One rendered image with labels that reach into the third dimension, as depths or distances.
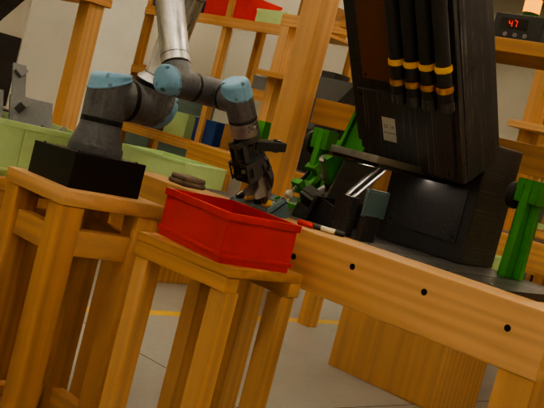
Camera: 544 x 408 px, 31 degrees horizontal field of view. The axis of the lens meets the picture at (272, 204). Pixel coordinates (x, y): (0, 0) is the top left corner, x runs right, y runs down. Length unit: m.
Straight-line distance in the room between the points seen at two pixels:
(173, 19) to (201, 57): 9.19
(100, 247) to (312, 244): 0.57
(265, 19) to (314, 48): 5.36
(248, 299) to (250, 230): 1.22
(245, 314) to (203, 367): 1.23
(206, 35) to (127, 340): 9.41
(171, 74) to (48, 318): 0.71
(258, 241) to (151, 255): 0.29
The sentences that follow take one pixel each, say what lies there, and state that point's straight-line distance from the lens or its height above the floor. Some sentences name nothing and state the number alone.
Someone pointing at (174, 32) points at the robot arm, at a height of 1.30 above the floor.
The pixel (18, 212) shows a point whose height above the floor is 0.74.
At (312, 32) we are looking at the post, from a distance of 3.47.
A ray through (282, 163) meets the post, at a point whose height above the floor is 1.02.
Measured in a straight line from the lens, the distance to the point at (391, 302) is 2.38.
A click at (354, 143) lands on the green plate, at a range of 2.80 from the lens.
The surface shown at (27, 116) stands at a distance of 3.38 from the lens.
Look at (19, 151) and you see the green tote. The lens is 3.10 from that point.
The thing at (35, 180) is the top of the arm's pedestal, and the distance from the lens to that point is 2.69.
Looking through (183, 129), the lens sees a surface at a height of 0.92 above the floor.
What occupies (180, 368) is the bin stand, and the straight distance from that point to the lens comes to 2.67.
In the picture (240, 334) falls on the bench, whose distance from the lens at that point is 3.54.
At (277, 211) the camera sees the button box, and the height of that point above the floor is 0.92.
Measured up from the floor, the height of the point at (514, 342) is 0.82.
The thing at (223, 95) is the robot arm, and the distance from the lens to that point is 2.50.
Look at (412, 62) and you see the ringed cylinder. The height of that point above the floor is 1.37.
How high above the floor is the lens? 1.13
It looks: 4 degrees down
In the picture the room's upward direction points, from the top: 14 degrees clockwise
